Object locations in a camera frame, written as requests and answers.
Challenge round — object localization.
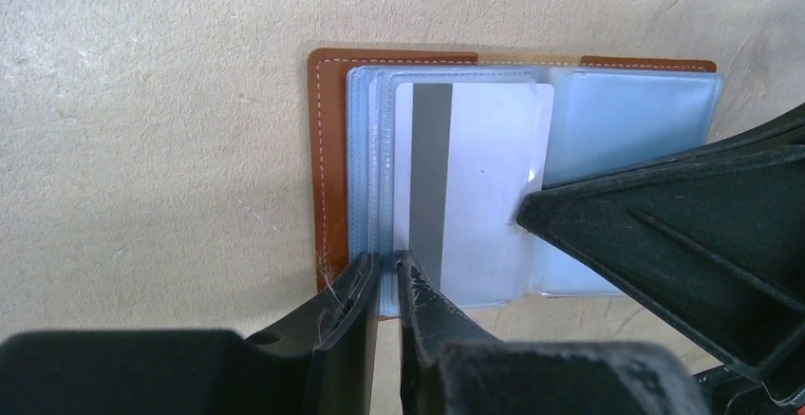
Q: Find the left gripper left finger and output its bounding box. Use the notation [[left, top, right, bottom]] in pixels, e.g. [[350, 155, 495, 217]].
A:
[[1, 254, 381, 414]]

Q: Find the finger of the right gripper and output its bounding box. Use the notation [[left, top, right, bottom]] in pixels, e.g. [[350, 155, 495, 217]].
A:
[[516, 106, 804, 380]]

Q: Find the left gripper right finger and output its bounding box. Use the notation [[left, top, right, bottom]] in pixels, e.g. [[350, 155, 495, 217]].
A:
[[396, 251, 709, 414]]

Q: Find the white card with grey stripe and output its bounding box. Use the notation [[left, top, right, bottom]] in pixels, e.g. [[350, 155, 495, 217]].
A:
[[393, 82, 554, 308]]

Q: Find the brown leather card holder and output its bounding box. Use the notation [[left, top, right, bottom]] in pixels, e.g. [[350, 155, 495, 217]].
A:
[[308, 48, 723, 317]]

